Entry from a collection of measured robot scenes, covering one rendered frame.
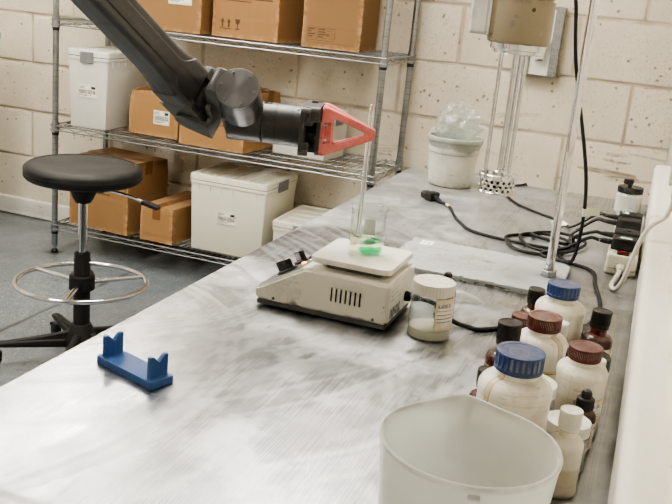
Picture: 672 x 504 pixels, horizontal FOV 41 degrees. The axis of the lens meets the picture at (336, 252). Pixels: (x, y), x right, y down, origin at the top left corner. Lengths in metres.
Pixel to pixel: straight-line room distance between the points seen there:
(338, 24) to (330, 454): 2.60
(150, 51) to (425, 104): 2.57
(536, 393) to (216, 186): 2.82
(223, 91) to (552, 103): 2.51
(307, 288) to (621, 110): 2.44
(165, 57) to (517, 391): 0.62
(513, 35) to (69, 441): 0.93
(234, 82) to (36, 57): 3.37
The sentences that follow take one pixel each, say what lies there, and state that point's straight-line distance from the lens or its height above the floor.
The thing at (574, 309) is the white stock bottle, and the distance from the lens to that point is 1.16.
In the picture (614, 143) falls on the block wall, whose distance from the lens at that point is 3.57.
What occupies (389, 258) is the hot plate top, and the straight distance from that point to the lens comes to 1.27.
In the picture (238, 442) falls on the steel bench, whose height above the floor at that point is 0.75.
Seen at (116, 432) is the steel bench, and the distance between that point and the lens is 0.93.
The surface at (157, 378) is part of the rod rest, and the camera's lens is 1.02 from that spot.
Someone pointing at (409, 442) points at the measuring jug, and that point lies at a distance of 0.69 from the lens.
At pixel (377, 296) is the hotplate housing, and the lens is 1.22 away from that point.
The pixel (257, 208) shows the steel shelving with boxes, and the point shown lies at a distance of 3.53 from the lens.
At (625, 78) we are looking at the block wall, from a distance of 3.54.
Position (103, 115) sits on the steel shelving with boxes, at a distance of 3.81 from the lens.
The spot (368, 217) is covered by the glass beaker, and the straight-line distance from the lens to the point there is 1.23.
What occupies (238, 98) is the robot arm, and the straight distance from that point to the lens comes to 1.16.
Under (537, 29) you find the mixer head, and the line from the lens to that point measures 1.49.
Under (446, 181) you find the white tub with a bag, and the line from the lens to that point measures 2.26.
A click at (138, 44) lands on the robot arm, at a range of 1.16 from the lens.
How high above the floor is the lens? 1.19
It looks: 16 degrees down
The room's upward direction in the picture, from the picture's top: 6 degrees clockwise
